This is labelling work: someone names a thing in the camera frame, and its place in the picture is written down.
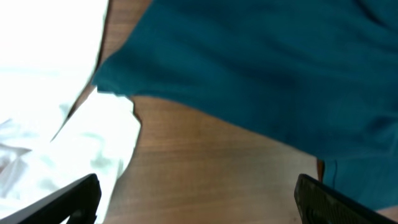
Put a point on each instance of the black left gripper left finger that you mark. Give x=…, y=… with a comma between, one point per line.
x=76, y=203

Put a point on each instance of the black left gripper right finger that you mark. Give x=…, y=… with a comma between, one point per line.
x=319, y=204

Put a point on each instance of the teal blue polo shirt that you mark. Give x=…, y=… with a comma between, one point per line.
x=318, y=75

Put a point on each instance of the white crumpled shirt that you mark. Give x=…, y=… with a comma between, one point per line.
x=49, y=52

